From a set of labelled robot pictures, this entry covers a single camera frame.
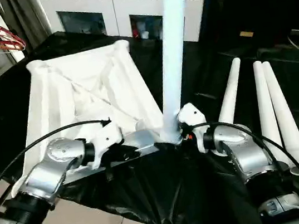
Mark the grey curtain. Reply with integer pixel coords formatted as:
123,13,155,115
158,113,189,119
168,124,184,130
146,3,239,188
0,0,55,54

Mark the white cabinet with glass doors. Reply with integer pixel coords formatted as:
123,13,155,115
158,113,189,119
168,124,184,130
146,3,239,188
37,0,213,65

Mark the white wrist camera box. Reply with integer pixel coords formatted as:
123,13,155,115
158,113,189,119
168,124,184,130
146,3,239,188
86,119,129,169
173,101,209,143

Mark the red bottle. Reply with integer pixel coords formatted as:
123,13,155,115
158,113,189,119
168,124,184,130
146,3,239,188
132,28,143,41

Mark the white plastic table top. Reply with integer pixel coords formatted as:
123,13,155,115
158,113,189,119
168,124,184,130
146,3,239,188
0,31,190,196

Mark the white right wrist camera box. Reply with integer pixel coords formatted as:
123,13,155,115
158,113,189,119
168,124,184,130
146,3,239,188
173,101,209,143

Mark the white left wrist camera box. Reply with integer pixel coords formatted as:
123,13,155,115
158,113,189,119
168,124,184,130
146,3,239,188
86,119,129,169

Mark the white plastic table leg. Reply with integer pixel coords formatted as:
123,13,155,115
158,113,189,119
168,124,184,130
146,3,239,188
251,58,291,169
261,55,299,180
141,0,212,145
201,57,252,138

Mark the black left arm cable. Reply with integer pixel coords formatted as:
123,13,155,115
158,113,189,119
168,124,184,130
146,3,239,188
0,116,124,215

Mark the small yellow label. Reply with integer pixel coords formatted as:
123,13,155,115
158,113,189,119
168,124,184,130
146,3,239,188
239,30,255,39

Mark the black plastic mat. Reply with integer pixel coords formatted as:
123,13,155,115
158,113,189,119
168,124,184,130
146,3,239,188
0,0,299,224

